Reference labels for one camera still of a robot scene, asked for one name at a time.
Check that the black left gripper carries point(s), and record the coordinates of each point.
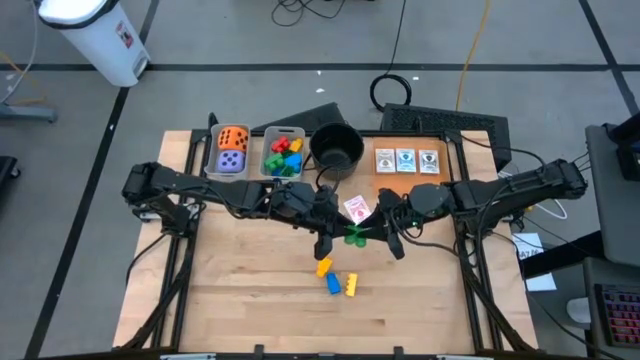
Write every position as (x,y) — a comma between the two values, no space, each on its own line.
(300,202)

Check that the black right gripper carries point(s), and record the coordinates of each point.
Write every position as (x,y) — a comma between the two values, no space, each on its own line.
(427,200)

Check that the medium green toy brick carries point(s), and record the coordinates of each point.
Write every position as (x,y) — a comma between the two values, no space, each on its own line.
(356,239)

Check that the yellow round-stud toy brick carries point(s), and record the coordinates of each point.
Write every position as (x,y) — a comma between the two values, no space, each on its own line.
(324,267)

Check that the red playing card box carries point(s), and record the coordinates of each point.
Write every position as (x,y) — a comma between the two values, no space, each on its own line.
(357,207)

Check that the long yellow toy brick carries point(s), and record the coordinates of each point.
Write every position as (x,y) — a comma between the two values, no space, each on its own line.
(351,284)

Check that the small green toy brick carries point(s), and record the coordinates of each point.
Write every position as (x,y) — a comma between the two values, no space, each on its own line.
(288,171)

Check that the blue playing card box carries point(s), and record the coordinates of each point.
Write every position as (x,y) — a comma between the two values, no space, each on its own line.
(406,160)

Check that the light blue toy block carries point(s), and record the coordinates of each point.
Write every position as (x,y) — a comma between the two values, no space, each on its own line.
(295,161)

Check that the dark blue toy brick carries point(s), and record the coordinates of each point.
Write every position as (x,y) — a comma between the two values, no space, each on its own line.
(276,172)

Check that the large green toy brick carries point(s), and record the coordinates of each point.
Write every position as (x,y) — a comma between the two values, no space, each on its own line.
(274,161)

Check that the small yellow toy brick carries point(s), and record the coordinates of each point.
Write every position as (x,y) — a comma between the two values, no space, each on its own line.
(296,145)

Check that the red toy brick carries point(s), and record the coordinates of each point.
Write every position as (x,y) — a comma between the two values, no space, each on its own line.
(280,144)

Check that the purple foam die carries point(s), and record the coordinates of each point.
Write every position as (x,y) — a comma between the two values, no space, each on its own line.
(230,161)

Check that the orange foam die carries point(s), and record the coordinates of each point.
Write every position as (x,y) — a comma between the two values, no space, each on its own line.
(233,138)

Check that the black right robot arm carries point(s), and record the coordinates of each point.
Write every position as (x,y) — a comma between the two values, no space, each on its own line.
(510,192)

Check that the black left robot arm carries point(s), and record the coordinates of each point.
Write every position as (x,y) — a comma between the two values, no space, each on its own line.
(200,187)

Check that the blue hollow toy brick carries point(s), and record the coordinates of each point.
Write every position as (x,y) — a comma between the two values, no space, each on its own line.
(333,283)

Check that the orange translucent tray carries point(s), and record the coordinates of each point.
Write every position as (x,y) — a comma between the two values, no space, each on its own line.
(400,182)

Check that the black bucket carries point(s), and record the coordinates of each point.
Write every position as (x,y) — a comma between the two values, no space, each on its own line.
(336,150)

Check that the black triangular plate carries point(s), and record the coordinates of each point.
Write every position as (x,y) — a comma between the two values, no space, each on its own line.
(310,120)

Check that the grey plastic bin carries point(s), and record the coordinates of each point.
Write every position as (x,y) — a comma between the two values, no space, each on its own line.
(265,137)
(210,170)

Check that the black perforated panel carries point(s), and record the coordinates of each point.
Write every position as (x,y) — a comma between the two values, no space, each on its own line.
(450,125)

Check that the white paper sheet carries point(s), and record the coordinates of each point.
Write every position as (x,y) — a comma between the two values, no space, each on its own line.
(530,246)
(541,282)

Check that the white computer mouse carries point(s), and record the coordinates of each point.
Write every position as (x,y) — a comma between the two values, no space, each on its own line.
(578,310)

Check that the dark grey keyboard desk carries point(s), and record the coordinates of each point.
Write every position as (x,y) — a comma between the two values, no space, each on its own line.
(589,272)

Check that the backlit keyboard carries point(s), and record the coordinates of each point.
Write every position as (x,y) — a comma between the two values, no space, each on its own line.
(620,315)

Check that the black device on desk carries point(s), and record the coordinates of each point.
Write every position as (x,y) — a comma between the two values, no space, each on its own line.
(627,150)

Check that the white trash bin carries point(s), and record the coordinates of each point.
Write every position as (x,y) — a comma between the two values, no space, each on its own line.
(100,35)

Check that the grey floor stand base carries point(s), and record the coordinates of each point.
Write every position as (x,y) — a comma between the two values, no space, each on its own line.
(25,112)

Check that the black floor object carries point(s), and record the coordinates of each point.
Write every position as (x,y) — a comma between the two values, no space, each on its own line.
(7,167)

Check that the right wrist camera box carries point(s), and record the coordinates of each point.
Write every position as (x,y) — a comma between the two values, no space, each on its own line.
(389,197)

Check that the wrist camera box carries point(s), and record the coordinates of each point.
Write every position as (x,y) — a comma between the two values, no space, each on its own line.
(389,197)
(326,194)

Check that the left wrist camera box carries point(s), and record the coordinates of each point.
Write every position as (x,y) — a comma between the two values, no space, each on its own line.
(326,194)

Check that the black aluminium table frame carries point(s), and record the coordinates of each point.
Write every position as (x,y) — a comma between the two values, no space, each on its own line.
(325,356)

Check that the silver frame rail bracket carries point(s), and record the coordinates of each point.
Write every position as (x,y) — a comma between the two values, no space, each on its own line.
(465,357)
(187,357)

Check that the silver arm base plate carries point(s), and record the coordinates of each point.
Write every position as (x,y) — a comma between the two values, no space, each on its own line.
(145,216)

